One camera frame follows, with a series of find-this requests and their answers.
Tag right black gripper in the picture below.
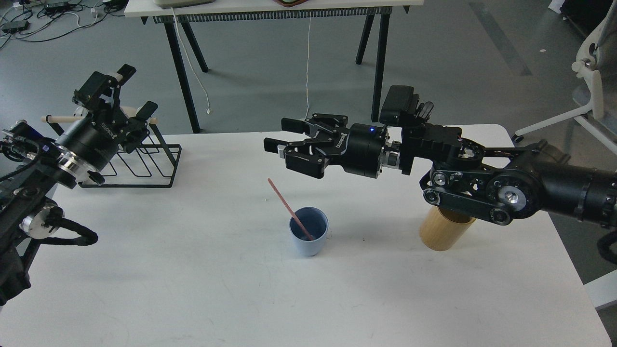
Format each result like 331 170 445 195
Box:
264 114 389 179

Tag floor cables and adapters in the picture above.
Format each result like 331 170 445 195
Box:
0 0 130 51

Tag white office chair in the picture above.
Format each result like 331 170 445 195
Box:
512 2 617 152

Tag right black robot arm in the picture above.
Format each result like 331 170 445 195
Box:
264 114 616 263

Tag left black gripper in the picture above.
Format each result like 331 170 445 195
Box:
55 64 158 172

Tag white hanging cable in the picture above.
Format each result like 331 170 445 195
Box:
170 7 213 115
302 18 316 121

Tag black wire dish rack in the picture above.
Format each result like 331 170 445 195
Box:
41 115 182 189

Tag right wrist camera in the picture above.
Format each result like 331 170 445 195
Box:
378 85 434 128

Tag pink chopstick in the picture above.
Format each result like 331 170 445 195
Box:
267 178 315 241

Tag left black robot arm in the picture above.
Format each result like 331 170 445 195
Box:
0 65 157 305

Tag bamboo cylindrical holder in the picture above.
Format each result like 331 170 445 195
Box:
419 206 476 251

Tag blue plastic cup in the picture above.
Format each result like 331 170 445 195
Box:
289 207 330 257

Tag background table black legs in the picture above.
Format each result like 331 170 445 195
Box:
124 0 424 134

